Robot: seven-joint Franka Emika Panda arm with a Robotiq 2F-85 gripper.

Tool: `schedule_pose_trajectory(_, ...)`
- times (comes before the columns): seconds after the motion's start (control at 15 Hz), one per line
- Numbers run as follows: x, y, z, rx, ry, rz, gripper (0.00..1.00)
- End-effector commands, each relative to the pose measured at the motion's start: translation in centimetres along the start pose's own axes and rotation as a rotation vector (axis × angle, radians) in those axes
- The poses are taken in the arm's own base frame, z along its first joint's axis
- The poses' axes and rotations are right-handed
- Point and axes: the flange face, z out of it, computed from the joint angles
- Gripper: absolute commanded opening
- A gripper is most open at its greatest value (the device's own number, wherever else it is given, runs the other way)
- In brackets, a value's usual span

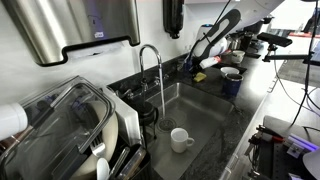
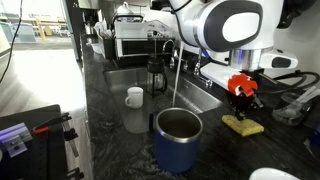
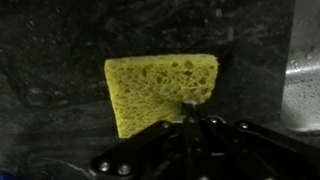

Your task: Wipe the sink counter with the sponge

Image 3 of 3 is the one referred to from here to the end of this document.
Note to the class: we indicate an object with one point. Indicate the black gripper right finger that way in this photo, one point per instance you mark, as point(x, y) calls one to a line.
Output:
point(246, 153)

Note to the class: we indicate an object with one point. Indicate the stainless steel sink basin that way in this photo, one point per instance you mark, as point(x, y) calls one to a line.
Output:
point(301, 66)

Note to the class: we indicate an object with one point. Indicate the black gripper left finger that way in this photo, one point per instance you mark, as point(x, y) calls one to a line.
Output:
point(156, 150)

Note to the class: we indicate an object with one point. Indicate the yellow sponge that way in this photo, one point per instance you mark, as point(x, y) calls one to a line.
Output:
point(156, 86)

